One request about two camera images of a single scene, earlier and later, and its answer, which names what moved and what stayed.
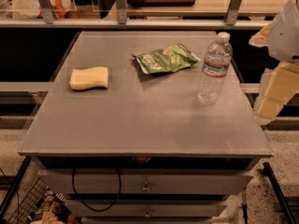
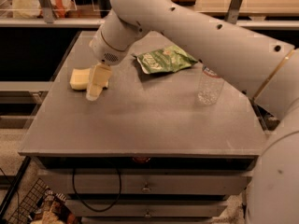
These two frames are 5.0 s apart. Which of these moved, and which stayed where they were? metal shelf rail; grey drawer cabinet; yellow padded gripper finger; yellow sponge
Moved: yellow padded gripper finger
Stayed: metal shelf rail; grey drawer cabinet; yellow sponge
